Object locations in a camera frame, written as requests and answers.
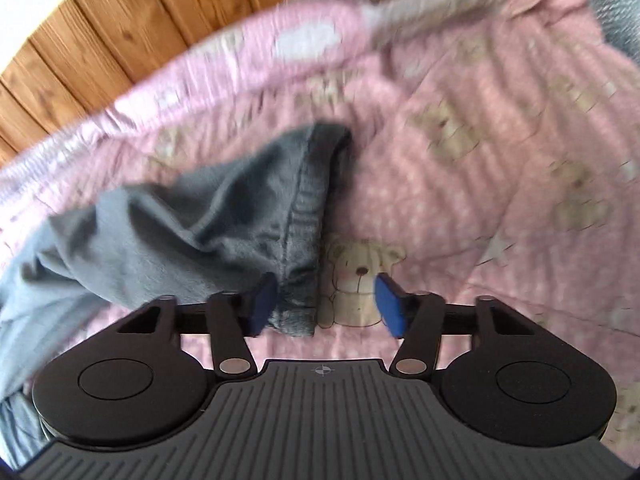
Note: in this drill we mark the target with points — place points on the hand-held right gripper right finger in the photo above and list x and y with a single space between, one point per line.
390 307

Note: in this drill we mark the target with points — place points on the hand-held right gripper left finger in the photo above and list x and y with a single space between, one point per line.
263 307

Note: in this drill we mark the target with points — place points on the grey fleece pants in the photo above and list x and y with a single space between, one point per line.
200 220

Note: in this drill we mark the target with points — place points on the pink bear print blanket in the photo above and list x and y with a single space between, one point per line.
475 210

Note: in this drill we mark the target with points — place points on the blue-grey ribbed cloth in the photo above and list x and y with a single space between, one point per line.
17 427

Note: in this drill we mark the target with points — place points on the beige dotted bedsheet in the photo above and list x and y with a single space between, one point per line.
435 7

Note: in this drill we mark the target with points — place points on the grey mesh fabric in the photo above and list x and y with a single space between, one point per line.
615 5

